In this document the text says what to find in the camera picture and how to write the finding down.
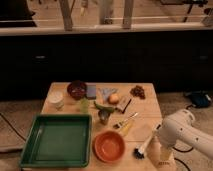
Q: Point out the dark red bowl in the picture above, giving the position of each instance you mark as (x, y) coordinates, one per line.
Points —
(77, 89)

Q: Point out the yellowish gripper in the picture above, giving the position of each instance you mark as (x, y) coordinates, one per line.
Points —
(165, 153)

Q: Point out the green pepper toy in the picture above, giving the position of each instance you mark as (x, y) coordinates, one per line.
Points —
(100, 107)

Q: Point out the blue sponge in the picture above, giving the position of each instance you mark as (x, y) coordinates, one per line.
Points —
(91, 92)

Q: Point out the yellow onion toy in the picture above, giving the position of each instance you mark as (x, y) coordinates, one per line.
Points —
(113, 98)

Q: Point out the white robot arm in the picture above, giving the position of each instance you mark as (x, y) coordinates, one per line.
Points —
(179, 126)

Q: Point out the small metal cup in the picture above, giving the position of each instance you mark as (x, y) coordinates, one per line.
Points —
(104, 116)

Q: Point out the brown wooden block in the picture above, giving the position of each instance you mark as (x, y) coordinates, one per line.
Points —
(123, 102)

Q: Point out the light blue cloth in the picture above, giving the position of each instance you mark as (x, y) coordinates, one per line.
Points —
(106, 92)

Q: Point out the orange bowl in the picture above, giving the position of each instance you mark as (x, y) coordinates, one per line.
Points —
(109, 146)

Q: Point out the white plastic cup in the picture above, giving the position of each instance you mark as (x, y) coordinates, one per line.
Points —
(55, 99)

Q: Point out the yellow banana toy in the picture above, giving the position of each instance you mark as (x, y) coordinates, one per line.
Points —
(125, 129)

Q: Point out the white handled dish brush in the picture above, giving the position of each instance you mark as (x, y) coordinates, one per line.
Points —
(139, 152)

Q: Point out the green plastic tray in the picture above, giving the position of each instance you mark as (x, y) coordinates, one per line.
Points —
(58, 141)

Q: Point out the small paint brush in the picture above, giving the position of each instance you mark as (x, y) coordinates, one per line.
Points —
(121, 123)

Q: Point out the brown grapes toy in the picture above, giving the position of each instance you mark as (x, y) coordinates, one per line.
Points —
(138, 91)

